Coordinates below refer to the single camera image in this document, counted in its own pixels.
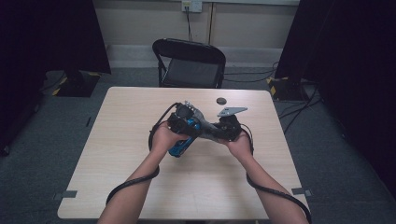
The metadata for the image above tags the vertical wall conduit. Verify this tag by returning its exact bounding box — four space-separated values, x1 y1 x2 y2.
207 2 216 45

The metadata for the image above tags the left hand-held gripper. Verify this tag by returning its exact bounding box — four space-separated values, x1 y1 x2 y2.
166 100 200 138

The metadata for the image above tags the bundle of black floor cables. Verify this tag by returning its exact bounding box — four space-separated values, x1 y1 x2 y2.
278 81 322 135

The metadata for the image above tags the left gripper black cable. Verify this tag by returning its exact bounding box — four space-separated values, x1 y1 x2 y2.
106 102 182 206

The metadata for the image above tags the white wall socket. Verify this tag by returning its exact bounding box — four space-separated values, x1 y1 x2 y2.
181 0 204 13

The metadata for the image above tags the blue toy car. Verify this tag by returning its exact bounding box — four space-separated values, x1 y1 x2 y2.
168 117 202 159

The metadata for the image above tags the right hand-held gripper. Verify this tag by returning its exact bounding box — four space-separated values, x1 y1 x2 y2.
217 106 248 141

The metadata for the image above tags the black socket cable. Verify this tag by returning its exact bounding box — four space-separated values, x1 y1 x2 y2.
185 7 193 42

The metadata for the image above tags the person's left hand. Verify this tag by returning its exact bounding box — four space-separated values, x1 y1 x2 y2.
151 120 190 157

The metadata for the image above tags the stand base with striped tape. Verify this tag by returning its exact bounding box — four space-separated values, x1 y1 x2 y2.
265 77 311 102
50 70 102 98

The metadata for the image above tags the person's right hand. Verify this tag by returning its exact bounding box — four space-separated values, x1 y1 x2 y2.
221 130 254 161

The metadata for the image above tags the black folding chair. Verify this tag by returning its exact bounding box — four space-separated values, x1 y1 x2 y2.
151 37 227 90

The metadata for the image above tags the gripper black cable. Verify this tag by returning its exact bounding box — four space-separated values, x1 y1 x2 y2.
241 123 313 224
106 102 182 206

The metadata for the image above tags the black curtain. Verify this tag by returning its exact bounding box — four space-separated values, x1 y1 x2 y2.
0 0 112 157
275 0 396 197

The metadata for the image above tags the black floor cable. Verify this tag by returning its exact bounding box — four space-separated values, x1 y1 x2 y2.
223 61 279 84

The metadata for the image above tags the grey tape strip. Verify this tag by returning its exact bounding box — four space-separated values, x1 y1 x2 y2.
291 187 312 197
53 189 78 201

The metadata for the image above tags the grey cloth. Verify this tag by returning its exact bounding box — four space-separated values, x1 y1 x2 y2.
190 105 226 143

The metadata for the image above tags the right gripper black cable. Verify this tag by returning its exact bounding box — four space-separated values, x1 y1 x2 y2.
241 123 313 224

